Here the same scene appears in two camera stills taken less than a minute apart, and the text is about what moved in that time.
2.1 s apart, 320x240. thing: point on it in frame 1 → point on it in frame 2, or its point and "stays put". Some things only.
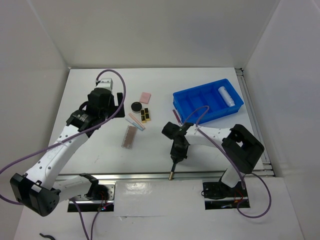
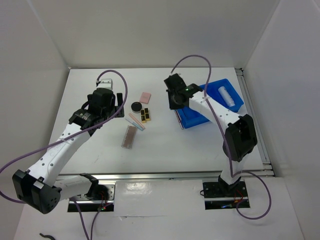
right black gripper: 176,154 → 172,105
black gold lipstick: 143,116 stays put
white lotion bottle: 226,96 stays put
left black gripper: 114,108 stays put
